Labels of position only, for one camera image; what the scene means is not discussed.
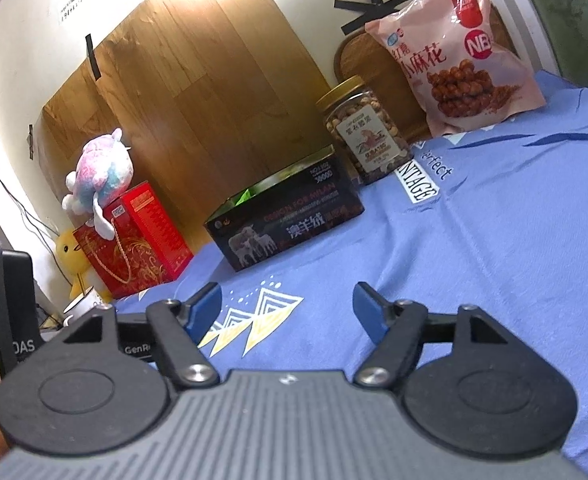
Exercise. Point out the pink blue plush toy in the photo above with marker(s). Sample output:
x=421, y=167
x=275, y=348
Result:
x=103, y=172

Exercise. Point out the red gift bag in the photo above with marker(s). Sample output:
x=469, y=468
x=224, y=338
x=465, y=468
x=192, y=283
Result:
x=147, y=249

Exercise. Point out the yellow plush duck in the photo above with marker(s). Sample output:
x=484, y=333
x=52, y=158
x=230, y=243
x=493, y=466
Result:
x=78, y=268

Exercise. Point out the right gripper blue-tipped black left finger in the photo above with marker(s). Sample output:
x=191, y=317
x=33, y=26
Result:
x=154, y=350

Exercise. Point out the pink fried twist snack bag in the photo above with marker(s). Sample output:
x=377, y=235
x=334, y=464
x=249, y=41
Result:
x=460, y=76

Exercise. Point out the blue printed cloth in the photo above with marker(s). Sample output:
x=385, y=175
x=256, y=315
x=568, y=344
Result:
x=496, y=217

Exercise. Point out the white enamel mug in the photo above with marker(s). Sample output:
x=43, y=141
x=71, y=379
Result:
x=83, y=304

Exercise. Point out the wooden board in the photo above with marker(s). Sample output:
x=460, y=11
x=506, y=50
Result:
x=211, y=96

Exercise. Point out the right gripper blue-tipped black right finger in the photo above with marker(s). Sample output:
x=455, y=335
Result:
x=401, y=329

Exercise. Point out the nut jar with gold lid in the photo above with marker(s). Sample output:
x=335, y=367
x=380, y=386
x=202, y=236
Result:
x=356, y=119

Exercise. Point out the black cashmere cardboard box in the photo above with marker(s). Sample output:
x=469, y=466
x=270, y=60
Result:
x=301, y=201

